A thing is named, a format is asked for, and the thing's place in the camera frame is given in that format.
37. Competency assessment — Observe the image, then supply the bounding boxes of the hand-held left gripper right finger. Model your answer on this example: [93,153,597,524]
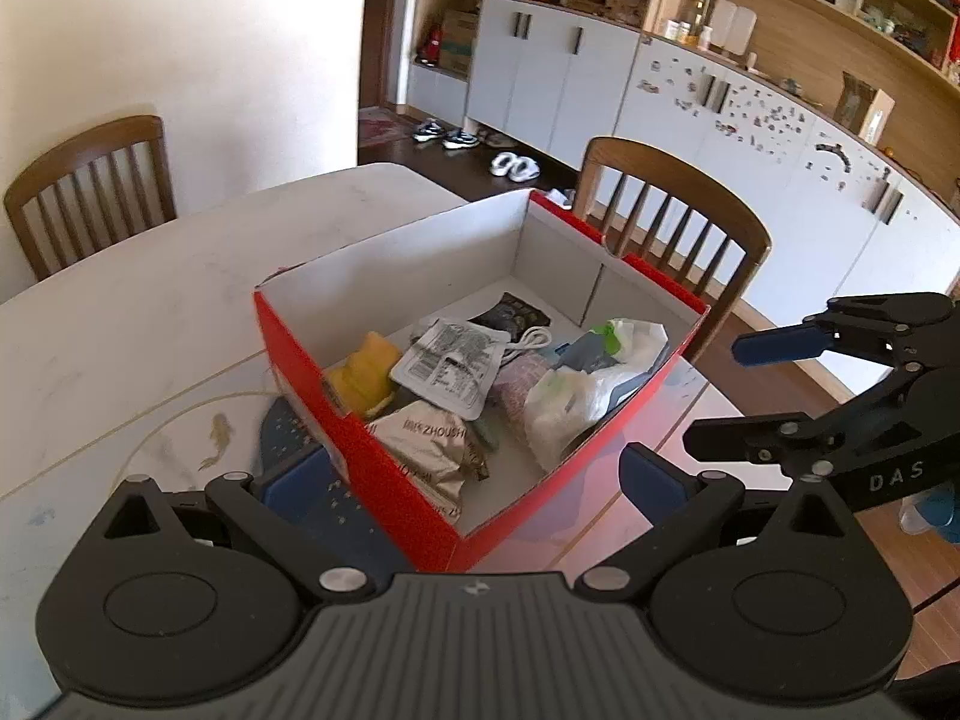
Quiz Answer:
[574,442,865,604]

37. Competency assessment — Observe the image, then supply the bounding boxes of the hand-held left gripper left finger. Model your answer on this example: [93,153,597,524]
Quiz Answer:
[103,442,377,604]

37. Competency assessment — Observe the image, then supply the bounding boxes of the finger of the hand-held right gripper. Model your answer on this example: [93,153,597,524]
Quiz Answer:
[682,369,929,481]
[731,291,959,377]

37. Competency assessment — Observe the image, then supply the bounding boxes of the red cardboard box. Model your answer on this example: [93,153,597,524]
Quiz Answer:
[253,189,711,575]

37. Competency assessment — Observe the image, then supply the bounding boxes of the white plastic bag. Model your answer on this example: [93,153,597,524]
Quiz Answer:
[521,319,668,473]

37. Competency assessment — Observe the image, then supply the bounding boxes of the yellow spotted squishy toy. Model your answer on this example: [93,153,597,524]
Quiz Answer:
[326,330,402,417]

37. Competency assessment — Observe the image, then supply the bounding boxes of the beige foil snack packet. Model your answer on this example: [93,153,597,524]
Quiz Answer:
[367,401,492,526]

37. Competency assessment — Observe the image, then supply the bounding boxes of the purple clear snack packet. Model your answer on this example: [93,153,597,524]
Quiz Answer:
[491,352,556,421]

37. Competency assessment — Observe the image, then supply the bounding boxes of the white usb cable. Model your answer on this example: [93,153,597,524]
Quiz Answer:
[502,324,552,361]

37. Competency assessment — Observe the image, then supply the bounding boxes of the white printed sachet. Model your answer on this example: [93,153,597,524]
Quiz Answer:
[390,319,507,421]

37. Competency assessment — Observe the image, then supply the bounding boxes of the black snack packet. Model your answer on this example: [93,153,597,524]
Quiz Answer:
[472,292,552,331]

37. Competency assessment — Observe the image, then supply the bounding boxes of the white marble desktop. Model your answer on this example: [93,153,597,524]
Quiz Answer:
[0,163,743,720]

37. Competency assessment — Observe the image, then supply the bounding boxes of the person's right hand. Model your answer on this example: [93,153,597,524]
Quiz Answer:
[900,487,960,535]

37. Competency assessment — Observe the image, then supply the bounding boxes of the printed table mat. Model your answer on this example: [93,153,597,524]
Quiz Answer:
[0,356,743,720]

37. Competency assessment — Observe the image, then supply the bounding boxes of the white cabinet with stickers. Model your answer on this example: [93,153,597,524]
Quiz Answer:
[615,37,960,398]

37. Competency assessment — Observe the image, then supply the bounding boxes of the brown wooden chair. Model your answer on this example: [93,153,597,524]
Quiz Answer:
[4,115,177,282]
[574,136,773,365]

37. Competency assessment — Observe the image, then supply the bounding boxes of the wooden box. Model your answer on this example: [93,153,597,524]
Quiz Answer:
[832,71,897,143]

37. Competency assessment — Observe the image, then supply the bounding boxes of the grey storage cabinet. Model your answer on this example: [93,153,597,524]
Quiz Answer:
[465,0,642,158]

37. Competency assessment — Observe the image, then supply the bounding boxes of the patterned floor rug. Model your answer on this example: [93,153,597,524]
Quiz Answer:
[358,109,413,147]

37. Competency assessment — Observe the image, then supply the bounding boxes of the brown cardboard box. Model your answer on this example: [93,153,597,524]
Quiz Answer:
[439,10,479,76]

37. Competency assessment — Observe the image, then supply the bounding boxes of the wooden wall shelf unit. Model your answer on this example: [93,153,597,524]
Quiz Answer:
[645,0,960,143]

